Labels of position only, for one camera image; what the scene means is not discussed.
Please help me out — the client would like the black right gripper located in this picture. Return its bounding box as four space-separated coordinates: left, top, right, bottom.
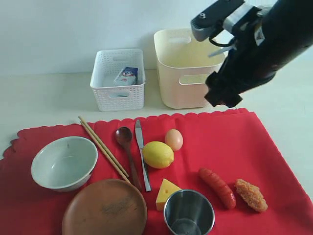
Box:
204 36 276 108

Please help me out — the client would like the brown egg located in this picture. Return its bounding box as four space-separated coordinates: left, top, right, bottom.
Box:
165 129 183 151

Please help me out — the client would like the red sausage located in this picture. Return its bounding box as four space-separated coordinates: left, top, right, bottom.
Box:
198 168 236 210

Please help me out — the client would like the yellow lemon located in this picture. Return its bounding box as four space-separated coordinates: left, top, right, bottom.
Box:
142 141 174 169

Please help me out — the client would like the milk carton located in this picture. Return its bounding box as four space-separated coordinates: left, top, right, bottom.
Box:
113 67 138 86

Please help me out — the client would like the fried chicken piece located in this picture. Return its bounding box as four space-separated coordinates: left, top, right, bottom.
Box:
235 179 268 212

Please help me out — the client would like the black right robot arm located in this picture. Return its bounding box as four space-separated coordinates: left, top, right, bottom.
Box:
205 0 313 108

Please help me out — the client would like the cream plastic bin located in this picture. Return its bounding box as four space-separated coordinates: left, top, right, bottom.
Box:
154 28 225 109

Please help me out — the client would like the red scalloped table cloth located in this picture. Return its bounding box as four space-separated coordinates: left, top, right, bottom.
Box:
0 109 313 235

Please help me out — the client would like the steel table knife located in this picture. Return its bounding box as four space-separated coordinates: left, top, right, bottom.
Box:
135 119 152 192

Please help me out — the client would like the yellow cheese wedge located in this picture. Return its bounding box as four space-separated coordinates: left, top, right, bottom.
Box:
156 179 181 211

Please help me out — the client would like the dark wooden spoon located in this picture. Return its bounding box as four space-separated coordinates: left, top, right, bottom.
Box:
115 127 142 191

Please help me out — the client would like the stainless steel cup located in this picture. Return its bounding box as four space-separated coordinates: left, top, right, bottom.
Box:
163 189 215 235

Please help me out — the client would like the white perforated plastic basket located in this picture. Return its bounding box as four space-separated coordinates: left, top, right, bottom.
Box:
90 48 146 112

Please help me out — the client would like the upper wooden chopstick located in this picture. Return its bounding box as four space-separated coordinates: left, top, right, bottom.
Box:
78 116 129 179

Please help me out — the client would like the wooden chopstick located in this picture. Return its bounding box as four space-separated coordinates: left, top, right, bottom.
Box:
81 122 130 183
78 116 129 179

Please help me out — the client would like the lower wooden chopstick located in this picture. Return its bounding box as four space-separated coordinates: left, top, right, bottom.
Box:
81 122 130 183

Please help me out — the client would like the brown wooden plate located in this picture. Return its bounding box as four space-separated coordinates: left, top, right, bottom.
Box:
62 179 147 235

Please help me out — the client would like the pale green ceramic bowl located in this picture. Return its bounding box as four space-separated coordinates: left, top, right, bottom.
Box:
30 136 98 192

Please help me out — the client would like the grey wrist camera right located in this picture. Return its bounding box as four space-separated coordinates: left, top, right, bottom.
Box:
191 0 261 42

